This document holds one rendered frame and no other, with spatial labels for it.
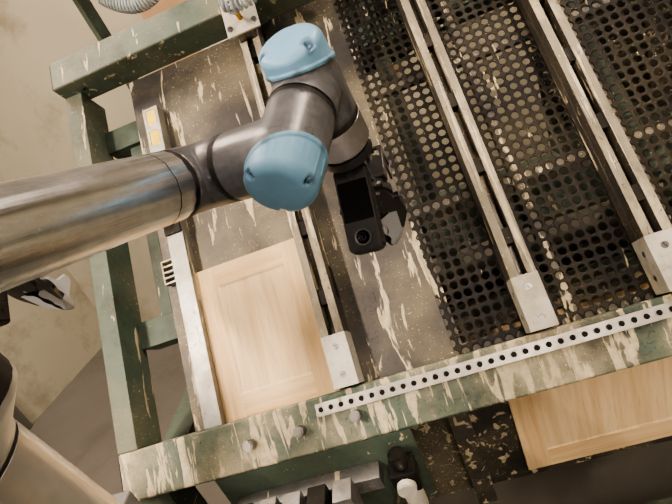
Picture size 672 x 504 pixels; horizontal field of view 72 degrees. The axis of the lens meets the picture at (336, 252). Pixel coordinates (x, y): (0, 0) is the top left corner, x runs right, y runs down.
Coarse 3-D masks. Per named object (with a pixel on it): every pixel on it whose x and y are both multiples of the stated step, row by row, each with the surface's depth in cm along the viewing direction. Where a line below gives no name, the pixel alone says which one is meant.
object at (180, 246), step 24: (144, 120) 140; (168, 144) 139; (168, 240) 130; (192, 264) 128; (192, 288) 125; (192, 312) 124; (192, 336) 122; (192, 360) 121; (216, 384) 119; (216, 408) 117
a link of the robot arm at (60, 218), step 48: (192, 144) 50; (0, 192) 32; (48, 192) 34; (96, 192) 37; (144, 192) 41; (192, 192) 46; (0, 240) 30; (48, 240) 33; (96, 240) 37; (0, 288) 32
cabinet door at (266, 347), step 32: (256, 256) 125; (288, 256) 122; (224, 288) 125; (256, 288) 123; (288, 288) 121; (224, 320) 123; (256, 320) 121; (288, 320) 119; (224, 352) 121; (256, 352) 120; (288, 352) 118; (320, 352) 115; (224, 384) 120; (256, 384) 118; (288, 384) 116; (320, 384) 114
